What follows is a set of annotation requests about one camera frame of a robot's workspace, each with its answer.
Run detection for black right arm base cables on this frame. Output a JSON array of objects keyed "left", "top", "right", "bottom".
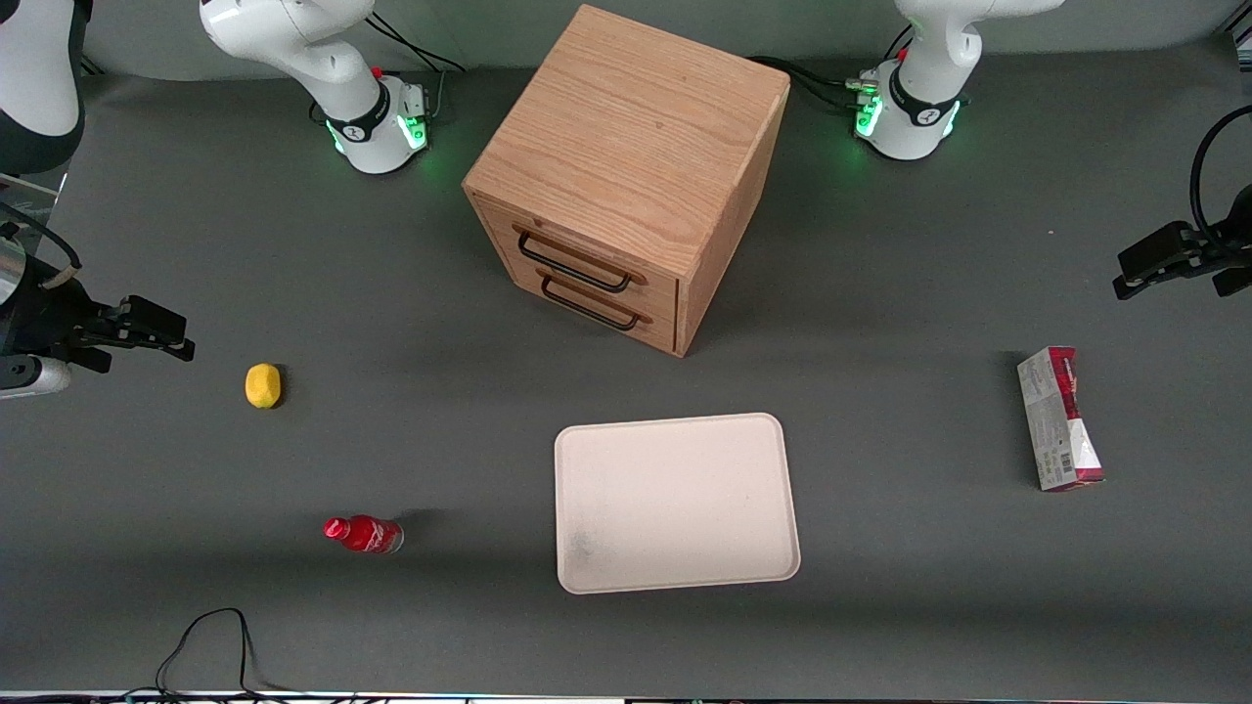
[{"left": 364, "top": 10, "right": 468, "bottom": 75}]

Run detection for black looped table cable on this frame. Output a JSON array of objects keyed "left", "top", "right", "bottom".
[{"left": 155, "top": 607, "right": 290, "bottom": 699}]

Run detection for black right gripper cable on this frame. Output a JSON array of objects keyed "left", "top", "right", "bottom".
[{"left": 0, "top": 200, "right": 82, "bottom": 290}]

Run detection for wooden drawer front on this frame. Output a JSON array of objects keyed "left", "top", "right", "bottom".
[
  {"left": 509, "top": 262, "right": 680, "bottom": 355},
  {"left": 473, "top": 196, "right": 682, "bottom": 316}
]

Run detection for red soda bottle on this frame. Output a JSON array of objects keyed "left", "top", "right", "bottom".
[{"left": 323, "top": 514, "right": 405, "bottom": 555}]

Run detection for black wire drawer handle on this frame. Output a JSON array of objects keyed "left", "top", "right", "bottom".
[
  {"left": 515, "top": 230, "right": 636, "bottom": 294},
  {"left": 539, "top": 274, "right": 643, "bottom": 332}
]

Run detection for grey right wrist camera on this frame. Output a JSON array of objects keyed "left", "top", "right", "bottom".
[{"left": 0, "top": 356, "right": 72, "bottom": 400}]

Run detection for black arm base cables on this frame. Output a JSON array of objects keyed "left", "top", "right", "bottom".
[
  {"left": 747, "top": 55, "right": 881, "bottom": 114},
  {"left": 364, "top": 10, "right": 468, "bottom": 75}
]

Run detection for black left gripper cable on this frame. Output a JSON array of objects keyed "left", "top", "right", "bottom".
[{"left": 1189, "top": 105, "right": 1252, "bottom": 257}]

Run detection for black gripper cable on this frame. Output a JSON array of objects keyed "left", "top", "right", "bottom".
[
  {"left": 0, "top": 200, "right": 82, "bottom": 290},
  {"left": 1189, "top": 105, "right": 1252, "bottom": 257}
]

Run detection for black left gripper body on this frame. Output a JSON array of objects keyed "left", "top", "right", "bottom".
[{"left": 1191, "top": 184, "right": 1252, "bottom": 298}]

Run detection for cream plastic tray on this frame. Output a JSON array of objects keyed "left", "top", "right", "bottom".
[{"left": 554, "top": 413, "right": 802, "bottom": 595}]

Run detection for red cookie box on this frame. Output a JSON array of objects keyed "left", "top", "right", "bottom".
[{"left": 1016, "top": 346, "right": 1106, "bottom": 492}]

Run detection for black left arm base cables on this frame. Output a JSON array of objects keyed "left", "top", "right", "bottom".
[{"left": 747, "top": 55, "right": 881, "bottom": 114}]

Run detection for wooden drawer cabinet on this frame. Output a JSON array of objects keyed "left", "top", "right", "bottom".
[{"left": 462, "top": 4, "right": 791, "bottom": 359}]

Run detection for yellow lemon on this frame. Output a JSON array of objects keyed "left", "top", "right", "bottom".
[{"left": 245, "top": 363, "right": 283, "bottom": 410}]

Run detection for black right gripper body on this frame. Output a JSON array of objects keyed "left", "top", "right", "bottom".
[{"left": 0, "top": 278, "right": 124, "bottom": 375}]

